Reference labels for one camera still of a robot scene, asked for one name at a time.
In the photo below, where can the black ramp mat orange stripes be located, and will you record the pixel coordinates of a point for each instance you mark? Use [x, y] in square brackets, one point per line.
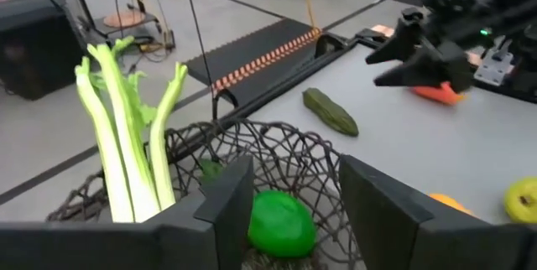
[251, 52]

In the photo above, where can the green bell pepper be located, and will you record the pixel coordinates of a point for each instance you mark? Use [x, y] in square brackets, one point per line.
[281, 226]

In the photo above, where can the black stand with brown disc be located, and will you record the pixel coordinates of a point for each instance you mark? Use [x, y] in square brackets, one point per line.
[126, 18]

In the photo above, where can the dark green cucumber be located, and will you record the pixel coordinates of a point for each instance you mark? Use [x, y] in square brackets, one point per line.
[331, 112]

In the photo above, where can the green white celery bunch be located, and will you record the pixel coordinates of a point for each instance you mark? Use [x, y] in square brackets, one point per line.
[126, 157]

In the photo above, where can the orange fruit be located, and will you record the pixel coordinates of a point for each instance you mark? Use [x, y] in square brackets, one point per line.
[451, 203]

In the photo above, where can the silver mounting bracket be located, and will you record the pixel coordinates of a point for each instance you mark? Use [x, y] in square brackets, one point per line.
[495, 69]

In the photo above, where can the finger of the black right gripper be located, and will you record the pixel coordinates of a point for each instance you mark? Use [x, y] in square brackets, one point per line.
[405, 41]
[440, 69]

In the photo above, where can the yellow-green apple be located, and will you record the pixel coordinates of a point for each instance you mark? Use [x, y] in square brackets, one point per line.
[522, 200]

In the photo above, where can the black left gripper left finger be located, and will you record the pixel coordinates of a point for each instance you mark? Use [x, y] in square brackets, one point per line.
[176, 245]

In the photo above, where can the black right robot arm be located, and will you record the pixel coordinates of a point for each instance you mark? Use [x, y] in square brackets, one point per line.
[520, 6]

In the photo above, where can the black box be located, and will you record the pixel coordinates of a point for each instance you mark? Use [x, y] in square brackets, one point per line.
[38, 48]

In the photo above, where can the wooden table side board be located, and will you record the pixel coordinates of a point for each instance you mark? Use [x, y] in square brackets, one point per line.
[384, 30]

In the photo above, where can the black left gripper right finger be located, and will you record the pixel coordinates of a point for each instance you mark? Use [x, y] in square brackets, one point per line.
[403, 236]

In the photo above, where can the red orange mango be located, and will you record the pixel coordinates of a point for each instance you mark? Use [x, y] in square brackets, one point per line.
[440, 94]

